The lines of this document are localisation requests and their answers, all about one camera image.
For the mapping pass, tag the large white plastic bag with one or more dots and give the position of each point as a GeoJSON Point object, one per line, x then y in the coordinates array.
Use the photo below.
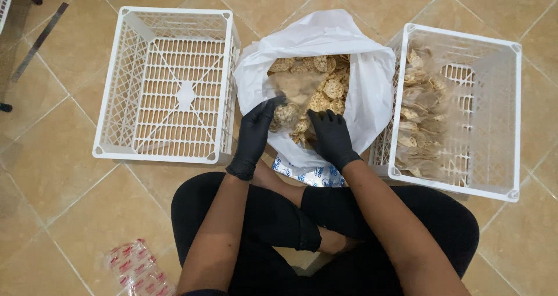
{"type": "Point", "coordinates": [370, 95]}

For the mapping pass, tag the pile of packed cracker bags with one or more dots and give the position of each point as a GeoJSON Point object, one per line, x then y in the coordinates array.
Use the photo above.
{"type": "Point", "coordinates": [420, 113]}

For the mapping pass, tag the white lattice basket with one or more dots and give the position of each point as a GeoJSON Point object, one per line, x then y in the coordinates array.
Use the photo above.
{"type": "Point", "coordinates": [5, 2]}

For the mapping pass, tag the empty white plastic crate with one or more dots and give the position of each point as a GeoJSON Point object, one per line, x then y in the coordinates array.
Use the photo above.
{"type": "Point", "coordinates": [170, 87]}

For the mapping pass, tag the person's legs in black trousers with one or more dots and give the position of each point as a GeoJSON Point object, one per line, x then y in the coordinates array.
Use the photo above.
{"type": "Point", "coordinates": [279, 222]}

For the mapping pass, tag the person's right hand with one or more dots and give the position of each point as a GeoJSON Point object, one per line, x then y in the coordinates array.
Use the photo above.
{"type": "Point", "coordinates": [333, 143]}

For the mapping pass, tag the white packet with blue print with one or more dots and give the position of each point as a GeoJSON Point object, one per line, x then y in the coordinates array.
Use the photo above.
{"type": "Point", "coordinates": [316, 178]}

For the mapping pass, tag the person's left fingers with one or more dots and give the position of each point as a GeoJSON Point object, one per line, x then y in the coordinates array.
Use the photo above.
{"type": "Point", "coordinates": [271, 106]}

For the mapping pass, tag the stack of red-printed clear bags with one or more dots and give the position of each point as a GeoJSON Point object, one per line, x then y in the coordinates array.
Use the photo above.
{"type": "Point", "coordinates": [137, 267]}

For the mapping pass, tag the heap of loose round crackers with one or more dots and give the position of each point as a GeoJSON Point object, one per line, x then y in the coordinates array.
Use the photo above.
{"type": "Point", "coordinates": [333, 89]}

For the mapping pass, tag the black furniture foot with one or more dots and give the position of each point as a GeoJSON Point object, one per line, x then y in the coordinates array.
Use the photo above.
{"type": "Point", "coordinates": [5, 107]}

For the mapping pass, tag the white plastic crate with packets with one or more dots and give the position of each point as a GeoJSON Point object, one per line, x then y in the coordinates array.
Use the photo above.
{"type": "Point", "coordinates": [492, 113]}

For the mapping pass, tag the person's right fingers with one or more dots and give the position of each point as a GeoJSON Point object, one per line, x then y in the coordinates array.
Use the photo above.
{"type": "Point", "coordinates": [325, 119]}

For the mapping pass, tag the grey metal strip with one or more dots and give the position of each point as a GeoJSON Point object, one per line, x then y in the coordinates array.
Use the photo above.
{"type": "Point", "coordinates": [39, 41]}

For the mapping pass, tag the person's left hand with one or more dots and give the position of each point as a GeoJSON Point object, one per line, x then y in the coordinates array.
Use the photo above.
{"type": "Point", "coordinates": [250, 139]}

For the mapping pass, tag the small clear bag of crackers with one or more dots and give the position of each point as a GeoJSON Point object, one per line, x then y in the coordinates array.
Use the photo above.
{"type": "Point", "coordinates": [288, 113]}

